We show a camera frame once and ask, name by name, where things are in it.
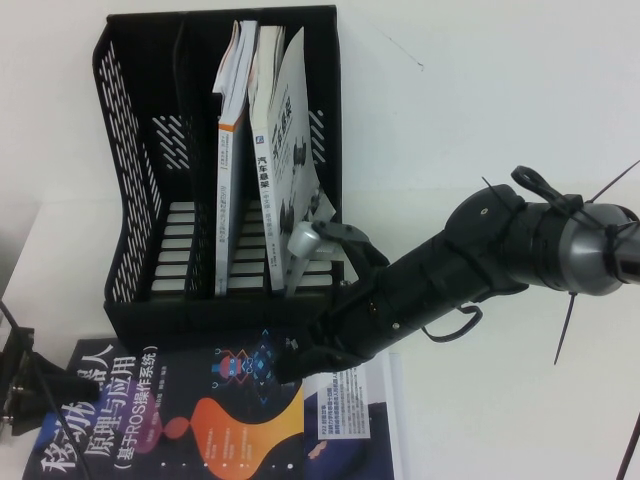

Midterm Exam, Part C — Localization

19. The thin black rod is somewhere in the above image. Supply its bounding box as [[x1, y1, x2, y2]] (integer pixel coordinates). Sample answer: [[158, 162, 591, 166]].
[[616, 407, 640, 480]]

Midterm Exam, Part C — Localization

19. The white book orange spine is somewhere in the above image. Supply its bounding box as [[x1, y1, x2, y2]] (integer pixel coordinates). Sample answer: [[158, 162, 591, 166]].
[[210, 19, 260, 297]]

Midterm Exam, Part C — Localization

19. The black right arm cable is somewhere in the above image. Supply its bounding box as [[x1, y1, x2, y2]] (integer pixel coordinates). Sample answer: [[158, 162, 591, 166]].
[[423, 303, 485, 345]]

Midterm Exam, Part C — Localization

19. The dark mobile robot book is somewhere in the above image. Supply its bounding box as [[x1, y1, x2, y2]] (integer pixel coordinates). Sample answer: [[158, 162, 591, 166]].
[[22, 327, 307, 480]]

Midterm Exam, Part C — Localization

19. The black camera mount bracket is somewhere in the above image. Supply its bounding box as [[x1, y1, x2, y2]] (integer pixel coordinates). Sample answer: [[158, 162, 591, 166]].
[[312, 218, 374, 254]]

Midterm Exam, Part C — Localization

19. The black zip tie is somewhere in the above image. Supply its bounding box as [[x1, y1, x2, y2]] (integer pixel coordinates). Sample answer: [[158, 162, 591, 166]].
[[584, 159, 640, 207], [553, 291, 577, 366]]

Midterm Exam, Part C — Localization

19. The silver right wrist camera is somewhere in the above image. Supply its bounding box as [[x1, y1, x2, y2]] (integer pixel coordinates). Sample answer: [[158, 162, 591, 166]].
[[285, 221, 329, 297]]

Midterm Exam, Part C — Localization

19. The white car suspension book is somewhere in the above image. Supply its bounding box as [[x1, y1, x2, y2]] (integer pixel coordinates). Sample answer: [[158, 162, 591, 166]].
[[247, 25, 337, 296]]

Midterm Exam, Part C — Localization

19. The white intelligent systems magazine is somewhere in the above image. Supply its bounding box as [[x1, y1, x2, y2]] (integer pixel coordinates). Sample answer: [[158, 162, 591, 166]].
[[302, 352, 397, 480]]

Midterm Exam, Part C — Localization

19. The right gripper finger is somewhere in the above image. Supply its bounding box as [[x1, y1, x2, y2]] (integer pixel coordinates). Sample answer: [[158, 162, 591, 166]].
[[272, 342, 362, 387]]

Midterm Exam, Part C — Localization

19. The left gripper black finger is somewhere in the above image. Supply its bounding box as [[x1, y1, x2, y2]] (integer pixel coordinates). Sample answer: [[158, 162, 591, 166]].
[[30, 349, 85, 417]]

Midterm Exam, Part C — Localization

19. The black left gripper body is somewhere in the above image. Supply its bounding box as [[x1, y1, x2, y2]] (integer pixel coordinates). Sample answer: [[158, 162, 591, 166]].
[[0, 326, 40, 442]]

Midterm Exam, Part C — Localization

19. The black plastic book stand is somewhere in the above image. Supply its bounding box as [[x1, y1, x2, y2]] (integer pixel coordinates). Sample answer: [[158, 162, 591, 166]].
[[91, 5, 349, 351]]

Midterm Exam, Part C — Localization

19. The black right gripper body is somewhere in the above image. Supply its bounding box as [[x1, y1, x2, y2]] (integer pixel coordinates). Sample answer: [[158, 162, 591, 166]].
[[298, 243, 402, 375]]

